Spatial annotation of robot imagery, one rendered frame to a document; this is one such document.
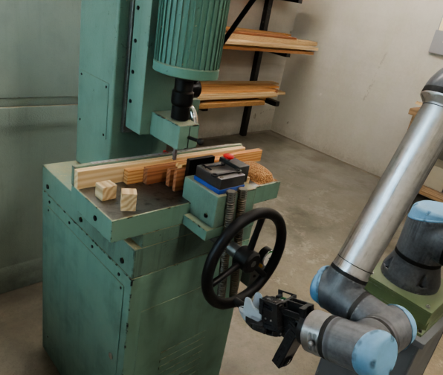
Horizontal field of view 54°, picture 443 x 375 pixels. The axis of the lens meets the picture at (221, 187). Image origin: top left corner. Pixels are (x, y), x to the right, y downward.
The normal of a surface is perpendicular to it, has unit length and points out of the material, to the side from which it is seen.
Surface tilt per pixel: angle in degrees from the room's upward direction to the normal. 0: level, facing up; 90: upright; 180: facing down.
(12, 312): 0
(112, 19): 90
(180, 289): 90
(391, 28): 90
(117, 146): 90
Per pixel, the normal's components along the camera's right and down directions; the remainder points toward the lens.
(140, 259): 0.66, 0.40
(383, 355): 0.62, 0.08
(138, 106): -0.73, 0.16
